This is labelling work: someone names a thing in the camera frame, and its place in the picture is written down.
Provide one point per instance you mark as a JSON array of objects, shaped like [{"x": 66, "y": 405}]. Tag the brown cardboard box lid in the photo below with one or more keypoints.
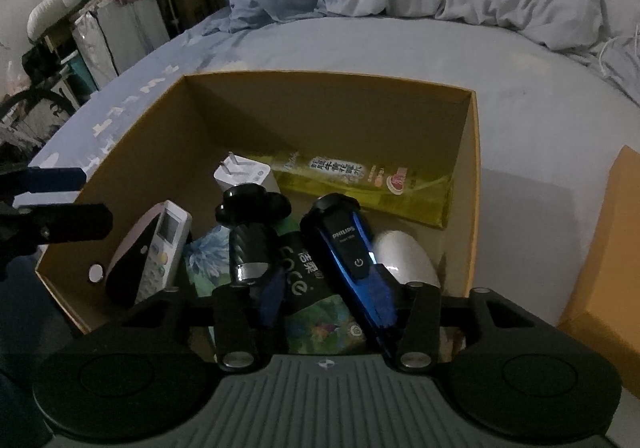
[{"x": 607, "y": 268}]

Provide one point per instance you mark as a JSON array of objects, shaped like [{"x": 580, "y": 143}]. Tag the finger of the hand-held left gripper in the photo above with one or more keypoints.
[
  {"x": 75, "y": 223},
  {"x": 52, "y": 177}
]

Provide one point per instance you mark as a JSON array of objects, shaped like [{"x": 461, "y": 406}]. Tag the blue floral tissue packet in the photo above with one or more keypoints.
[{"x": 207, "y": 255}]

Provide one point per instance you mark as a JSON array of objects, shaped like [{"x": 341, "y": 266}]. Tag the white rounded device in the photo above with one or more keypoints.
[{"x": 407, "y": 253}]

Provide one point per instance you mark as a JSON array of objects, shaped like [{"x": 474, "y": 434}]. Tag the white remote control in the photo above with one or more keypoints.
[{"x": 150, "y": 248}]

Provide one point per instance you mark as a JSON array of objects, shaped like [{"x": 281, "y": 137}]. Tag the black electric shaver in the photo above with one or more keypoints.
[{"x": 252, "y": 233}]

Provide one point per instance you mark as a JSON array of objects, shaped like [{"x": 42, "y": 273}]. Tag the white power adapter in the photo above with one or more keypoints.
[{"x": 245, "y": 173}]

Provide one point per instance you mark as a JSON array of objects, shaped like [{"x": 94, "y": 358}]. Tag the clear plastic storage bag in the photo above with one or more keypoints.
[{"x": 117, "y": 36}]

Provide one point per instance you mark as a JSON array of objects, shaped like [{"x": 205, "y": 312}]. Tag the yellow toothpaste box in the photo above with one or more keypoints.
[{"x": 360, "y": 188}]

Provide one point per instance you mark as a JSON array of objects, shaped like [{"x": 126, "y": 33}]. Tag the green tissue packet black label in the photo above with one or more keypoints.
[{"x": 322, "y": 308}]

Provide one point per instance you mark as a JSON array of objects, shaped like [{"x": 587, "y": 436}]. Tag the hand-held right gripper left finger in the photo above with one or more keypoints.
[{"x": 270, "y": 300}]

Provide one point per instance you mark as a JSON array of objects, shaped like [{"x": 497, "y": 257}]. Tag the brown cardboard box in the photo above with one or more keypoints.
[{"x": 320, "y": 123}]

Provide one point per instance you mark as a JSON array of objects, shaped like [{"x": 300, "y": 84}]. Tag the blue electric shaver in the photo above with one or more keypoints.
[{"x": 340, "y": 243}]

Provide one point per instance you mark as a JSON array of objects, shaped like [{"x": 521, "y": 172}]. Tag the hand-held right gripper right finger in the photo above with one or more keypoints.
[{"x": 385, "y": 300}]

